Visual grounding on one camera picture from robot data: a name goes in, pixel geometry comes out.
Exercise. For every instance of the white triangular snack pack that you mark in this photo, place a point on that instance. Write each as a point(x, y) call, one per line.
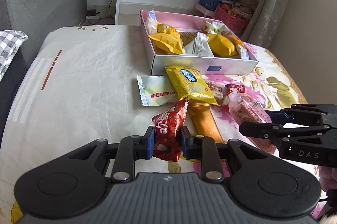
point(199, 46)

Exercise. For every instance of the red silver snack pack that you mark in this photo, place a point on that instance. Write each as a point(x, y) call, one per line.
point(232, 88)

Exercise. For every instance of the blue storage box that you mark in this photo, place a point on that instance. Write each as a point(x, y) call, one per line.
point(210, 4)

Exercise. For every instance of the black power adapter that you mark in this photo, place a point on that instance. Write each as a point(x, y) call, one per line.
point(90, 12)

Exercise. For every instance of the white nut snack pack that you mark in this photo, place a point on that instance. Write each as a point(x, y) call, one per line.
point(215, 28)

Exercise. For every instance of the brown cookie pack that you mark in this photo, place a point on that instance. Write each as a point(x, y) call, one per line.
point(217, 90)

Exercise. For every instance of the yellow biscuit pack blue logo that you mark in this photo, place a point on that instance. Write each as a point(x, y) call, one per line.
point(189, 84)

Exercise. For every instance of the pale green white snack pack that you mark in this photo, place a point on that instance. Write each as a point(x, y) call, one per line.
point(156, 91)

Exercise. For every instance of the clear rice cracker pack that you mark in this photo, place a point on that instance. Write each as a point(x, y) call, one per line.
point(151, 23)

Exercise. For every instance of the pink nougat snack pack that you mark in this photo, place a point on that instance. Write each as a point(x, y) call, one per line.
point(243, 108)

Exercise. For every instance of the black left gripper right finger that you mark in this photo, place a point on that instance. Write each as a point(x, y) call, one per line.
point(207, 151)

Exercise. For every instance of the orange white snack pack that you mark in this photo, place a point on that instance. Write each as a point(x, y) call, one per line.
point(241, 48)

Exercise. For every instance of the gold snack pack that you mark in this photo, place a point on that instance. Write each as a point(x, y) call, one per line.
point(203, 121)

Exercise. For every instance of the grey checked pillow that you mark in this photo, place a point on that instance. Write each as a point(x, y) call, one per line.
point(11, 41)

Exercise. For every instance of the long yellow snack pack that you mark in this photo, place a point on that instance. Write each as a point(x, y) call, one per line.
point(168, 39)

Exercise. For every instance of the pink plastic basket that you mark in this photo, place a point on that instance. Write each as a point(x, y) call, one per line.
point(234, 23)

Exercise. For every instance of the right hand purple glove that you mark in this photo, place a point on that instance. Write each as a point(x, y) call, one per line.
point(327, 177)

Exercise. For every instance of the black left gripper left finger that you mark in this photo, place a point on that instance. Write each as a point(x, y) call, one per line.
point(129, 150)

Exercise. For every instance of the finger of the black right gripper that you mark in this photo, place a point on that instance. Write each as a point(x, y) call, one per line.
point(297, 116)
point(276, 131)

